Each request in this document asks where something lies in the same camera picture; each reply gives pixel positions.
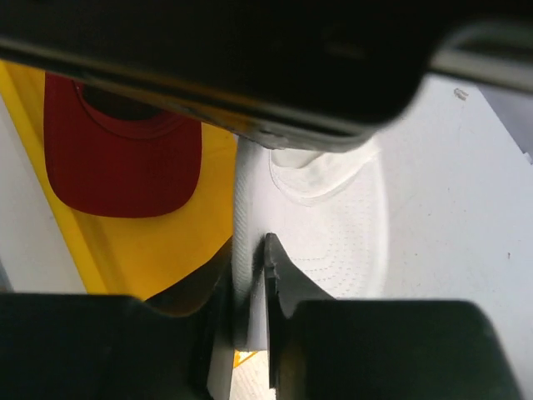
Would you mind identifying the white cap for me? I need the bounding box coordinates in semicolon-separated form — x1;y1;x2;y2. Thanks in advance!
230;138;389;399

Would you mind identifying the yellow plastic tray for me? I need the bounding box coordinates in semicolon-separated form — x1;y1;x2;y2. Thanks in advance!
1;62;237;299

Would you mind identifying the red baseball cap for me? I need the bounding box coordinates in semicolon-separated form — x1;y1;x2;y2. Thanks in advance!
43;73;202;218

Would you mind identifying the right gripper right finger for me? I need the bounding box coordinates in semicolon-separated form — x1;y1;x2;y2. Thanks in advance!
262;233;522;399

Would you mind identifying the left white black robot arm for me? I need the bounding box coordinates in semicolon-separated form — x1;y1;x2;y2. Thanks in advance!
1;1;532;152

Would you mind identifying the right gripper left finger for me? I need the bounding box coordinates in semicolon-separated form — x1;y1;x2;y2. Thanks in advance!
1;243;233;399

